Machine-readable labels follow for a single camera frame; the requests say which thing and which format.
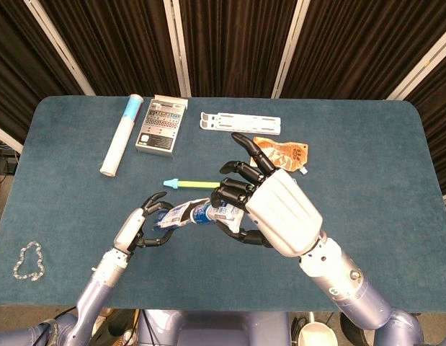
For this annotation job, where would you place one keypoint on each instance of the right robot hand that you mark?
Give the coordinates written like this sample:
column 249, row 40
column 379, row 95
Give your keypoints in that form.
column 284, row 212

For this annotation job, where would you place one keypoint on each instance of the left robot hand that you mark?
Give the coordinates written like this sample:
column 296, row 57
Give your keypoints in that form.
column 129, row 230

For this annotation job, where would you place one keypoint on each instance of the blue white toothpaste box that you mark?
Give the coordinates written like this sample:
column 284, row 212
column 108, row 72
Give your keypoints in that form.
column 174, row 216

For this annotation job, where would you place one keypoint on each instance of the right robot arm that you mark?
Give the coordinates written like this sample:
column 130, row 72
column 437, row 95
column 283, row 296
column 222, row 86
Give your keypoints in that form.
column 352, row 288

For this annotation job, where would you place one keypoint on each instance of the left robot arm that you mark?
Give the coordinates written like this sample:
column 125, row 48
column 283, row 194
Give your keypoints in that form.
column 89, row 299

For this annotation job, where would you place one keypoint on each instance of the grey printed product box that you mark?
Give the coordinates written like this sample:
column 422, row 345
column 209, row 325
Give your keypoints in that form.
column 159, row 129

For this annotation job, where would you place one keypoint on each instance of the orange spout pouch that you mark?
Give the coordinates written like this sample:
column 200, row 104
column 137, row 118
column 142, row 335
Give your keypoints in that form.
column 291, row 155

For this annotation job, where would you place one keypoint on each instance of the green blue water squirter toy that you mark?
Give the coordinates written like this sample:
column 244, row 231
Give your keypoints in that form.
column 194, row 184

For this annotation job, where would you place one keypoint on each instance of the blue felt table cover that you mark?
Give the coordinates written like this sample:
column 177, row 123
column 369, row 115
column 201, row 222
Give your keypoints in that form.
column 222, row 274

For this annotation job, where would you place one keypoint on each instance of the white roll with blue label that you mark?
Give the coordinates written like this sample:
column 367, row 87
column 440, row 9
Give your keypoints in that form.
column 120, row 140

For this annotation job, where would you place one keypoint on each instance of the white folding stand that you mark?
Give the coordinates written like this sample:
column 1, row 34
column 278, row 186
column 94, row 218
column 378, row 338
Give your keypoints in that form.
column 240, row 122

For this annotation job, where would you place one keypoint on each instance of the white bowl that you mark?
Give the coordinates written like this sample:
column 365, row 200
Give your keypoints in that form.
column 318, row 335

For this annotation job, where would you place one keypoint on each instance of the purple robot torso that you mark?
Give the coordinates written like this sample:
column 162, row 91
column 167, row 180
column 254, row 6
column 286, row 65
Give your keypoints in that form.
column 215, row 329

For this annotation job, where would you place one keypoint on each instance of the dark brown pleated curtain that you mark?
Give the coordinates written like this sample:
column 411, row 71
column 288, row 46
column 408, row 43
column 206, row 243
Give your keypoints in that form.
column 237, row 47

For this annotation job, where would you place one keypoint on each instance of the white partition frame post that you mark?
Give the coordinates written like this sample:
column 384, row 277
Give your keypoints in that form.
column 420, row 68
column 6, row 137
column 289, row 54
column 60, row 47
column 179, row 54

